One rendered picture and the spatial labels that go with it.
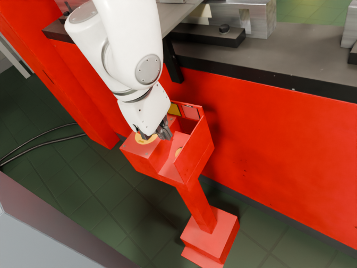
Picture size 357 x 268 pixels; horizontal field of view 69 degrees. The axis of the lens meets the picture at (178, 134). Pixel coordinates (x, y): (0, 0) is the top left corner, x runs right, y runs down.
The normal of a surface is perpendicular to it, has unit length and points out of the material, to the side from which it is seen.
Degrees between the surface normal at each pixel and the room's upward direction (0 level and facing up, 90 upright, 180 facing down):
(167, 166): 0
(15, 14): 90
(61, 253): 90
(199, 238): 0
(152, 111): 93
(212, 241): 0
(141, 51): 89
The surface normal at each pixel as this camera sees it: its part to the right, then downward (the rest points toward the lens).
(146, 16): 0.69, 0.17
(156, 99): 0.86, 0.18
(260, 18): -0.58, 0.71
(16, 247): 0.67, 0.41
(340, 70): -0.28, -0.63
